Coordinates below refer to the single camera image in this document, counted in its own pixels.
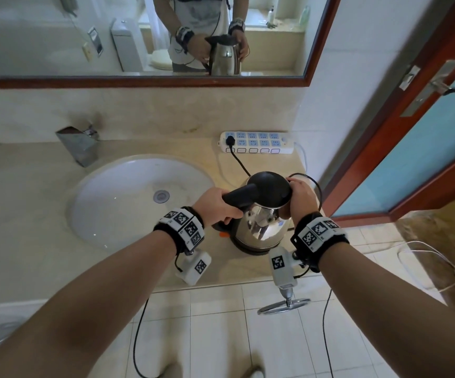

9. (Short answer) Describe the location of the person's right hand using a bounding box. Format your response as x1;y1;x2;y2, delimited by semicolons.
286;177;322;225

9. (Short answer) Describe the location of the person's left hand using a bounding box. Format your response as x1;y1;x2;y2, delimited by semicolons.
193;187;245;229

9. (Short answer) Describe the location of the stainless steel electric kettle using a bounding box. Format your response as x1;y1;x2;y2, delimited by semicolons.
212;171;294;252

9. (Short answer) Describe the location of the person's right forearm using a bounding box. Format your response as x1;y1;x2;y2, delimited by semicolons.
318;241;455;378

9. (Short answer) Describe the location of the person's left forearm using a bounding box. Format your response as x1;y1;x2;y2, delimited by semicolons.
0;230;179;378

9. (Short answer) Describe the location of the black marker wristband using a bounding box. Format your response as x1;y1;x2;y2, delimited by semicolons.
153;207;205;256
290;211;349;273

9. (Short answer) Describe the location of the white power strip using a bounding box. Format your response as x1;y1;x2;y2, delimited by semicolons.
219;131;294;155

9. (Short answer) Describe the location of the white oval sink basin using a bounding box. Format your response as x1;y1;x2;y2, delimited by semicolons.
67;154;216;251

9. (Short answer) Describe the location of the red wooden door, blue glass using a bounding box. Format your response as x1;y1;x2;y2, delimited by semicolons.
321;0;455;229

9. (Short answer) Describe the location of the silver door strike plate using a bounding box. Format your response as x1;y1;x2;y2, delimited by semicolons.
399;65;421;91

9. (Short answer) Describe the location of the person's right shoe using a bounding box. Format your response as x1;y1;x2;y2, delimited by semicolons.
242;364;268;378

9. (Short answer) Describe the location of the silver door lock plate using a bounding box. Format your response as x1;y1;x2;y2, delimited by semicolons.
400;60;455;118

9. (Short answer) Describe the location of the chrome faucet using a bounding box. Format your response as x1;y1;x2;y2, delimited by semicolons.
55;125;100;168

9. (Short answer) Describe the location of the white power strip cable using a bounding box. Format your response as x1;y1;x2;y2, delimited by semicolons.
293;142;309;174

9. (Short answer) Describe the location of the black plug with cable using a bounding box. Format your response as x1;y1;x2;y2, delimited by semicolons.
226;136;323;212

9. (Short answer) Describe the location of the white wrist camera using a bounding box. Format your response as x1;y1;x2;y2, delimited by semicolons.
269;247;306;307
175;250;212;287

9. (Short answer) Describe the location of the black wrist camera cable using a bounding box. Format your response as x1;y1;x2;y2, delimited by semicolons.
321;289;335;378
132;298;150;378

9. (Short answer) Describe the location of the white cable on floor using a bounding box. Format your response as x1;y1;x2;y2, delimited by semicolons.
396;240;455;294

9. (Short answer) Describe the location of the wood framed wall mirror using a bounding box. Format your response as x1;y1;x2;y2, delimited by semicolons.
0;0;343;90

